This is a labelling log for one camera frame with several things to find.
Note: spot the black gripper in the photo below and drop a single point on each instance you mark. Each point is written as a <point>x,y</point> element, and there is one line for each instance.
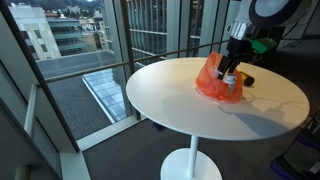
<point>239,46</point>

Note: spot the white medicine bottle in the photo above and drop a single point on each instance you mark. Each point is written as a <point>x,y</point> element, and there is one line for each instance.
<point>232,88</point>
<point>229,79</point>

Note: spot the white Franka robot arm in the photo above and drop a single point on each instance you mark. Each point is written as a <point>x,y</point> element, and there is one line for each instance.
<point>266,11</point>

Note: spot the amber bottle with yellow label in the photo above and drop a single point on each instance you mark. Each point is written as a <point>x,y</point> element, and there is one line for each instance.
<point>248,79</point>

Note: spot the orange plastic bag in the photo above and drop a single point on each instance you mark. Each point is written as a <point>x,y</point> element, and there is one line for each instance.
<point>210,81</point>

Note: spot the metal window handrail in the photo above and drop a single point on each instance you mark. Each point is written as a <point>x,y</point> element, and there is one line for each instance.
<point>180,51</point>
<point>86,70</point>

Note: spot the black stand with blue clamps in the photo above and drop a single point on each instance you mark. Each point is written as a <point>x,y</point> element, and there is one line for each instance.
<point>296,156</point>

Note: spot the dark window mullion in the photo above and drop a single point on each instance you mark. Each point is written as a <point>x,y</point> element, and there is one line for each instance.
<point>36,76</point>

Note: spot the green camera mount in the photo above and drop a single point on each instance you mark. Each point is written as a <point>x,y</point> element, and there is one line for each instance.
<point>264,45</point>

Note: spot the dark window corner post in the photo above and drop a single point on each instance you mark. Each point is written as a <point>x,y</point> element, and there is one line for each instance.
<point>128,50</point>

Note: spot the white table pedestal base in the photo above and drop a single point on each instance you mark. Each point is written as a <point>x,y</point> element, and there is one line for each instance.
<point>191,163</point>

